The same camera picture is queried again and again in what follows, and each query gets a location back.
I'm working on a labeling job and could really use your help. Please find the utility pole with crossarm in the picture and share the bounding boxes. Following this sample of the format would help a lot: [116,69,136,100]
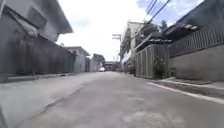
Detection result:
[111,33,123,64]

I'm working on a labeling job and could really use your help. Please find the tall pale building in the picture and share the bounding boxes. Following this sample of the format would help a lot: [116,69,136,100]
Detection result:
[119,20,146,74]

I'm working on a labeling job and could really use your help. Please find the low white building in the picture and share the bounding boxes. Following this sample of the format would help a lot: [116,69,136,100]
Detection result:
[64,45,91,74]

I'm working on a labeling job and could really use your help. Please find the grey concrete road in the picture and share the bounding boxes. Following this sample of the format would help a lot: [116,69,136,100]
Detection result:
[0,71,224,128]

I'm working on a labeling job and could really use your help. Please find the grey metal gate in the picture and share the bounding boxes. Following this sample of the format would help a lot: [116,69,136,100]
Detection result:
[135,43,170,80]

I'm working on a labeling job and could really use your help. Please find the pale kerb line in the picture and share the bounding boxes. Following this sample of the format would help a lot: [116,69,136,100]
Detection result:
[146,81,224,106]

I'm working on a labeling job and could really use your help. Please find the pale sidewalk strip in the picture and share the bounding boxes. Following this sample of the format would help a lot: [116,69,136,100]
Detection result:
[0,71,81,84]

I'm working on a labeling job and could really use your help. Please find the grey two-storey building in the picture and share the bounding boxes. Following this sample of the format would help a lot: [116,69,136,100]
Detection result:
[0,0,74,44]

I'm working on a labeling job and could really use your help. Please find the overhead wires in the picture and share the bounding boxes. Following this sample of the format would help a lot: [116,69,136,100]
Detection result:
[131,0,172,38]

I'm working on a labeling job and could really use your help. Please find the dark fence wall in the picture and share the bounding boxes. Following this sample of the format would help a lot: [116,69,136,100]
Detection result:
[0,19,76,78]

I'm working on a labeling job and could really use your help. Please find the wall with railing on top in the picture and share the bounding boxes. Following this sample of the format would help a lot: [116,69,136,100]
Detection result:
[165,0,224,83]

